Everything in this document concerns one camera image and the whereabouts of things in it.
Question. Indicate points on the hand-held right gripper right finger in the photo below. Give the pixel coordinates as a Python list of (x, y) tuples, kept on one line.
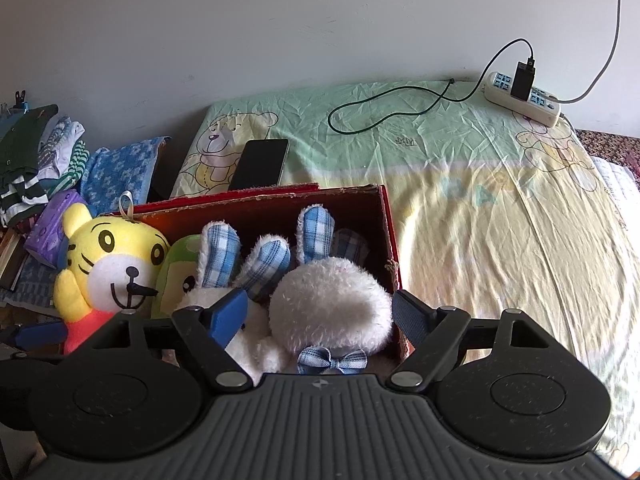
[(412, 317)]

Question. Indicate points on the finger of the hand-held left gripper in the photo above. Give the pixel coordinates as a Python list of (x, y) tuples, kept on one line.
[(40, 335)]

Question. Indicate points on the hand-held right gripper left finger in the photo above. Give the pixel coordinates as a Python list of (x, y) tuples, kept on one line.
[(227, 315)]

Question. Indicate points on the white rabbit plush toy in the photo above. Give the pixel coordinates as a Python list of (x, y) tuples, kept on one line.
[(330, 305), (220, 255)]

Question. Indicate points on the green plush toy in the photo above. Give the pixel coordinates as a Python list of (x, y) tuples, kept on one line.
[(172, 275)]

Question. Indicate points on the yellow tiger plush toy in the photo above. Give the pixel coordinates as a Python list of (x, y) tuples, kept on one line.
[(100, 270)]

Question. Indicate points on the red cardboard box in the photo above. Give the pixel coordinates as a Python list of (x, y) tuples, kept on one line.
[(370, 220)]

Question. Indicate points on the blue patterned cloth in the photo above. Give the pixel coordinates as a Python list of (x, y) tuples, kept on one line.
[(35, 280)]

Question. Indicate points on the cartoon bear printed bedsheet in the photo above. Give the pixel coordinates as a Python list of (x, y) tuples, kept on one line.
[(475, 240)]

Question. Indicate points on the purple packet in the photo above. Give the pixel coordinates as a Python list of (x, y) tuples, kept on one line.
[(47, 230)]

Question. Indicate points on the black smartphone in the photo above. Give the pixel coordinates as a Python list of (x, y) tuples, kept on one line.
[(260, 165)]

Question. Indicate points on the blue patterned towel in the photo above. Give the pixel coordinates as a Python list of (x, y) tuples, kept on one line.
[(120, 170)]

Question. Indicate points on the pile of folded clothes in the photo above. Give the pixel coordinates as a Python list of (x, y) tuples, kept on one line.
[(20, 150)]

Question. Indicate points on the white power strip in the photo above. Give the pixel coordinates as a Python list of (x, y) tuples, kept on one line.
[(542, 110)]

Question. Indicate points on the black charger plug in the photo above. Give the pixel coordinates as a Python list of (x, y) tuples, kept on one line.
[(521, 82)]

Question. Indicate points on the brown patterned blanket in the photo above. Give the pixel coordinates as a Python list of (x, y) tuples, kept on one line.
[(605, 142)]

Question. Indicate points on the black wall clips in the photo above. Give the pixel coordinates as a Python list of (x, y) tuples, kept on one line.
[(20, 97)]

